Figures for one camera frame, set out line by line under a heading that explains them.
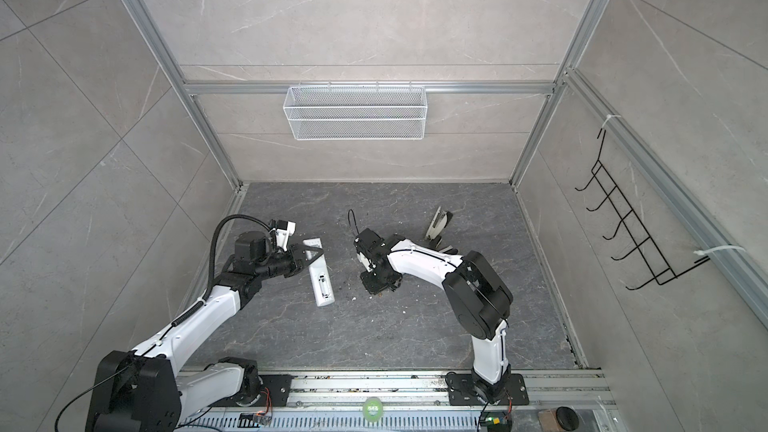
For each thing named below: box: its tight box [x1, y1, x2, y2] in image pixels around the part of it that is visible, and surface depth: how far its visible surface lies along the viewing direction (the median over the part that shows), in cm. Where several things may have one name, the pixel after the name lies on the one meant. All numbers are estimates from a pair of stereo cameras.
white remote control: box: [302, 237, 335, 307], surface depth 79 cm
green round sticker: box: [362, 397, 383, 422], surface depth 73 cm
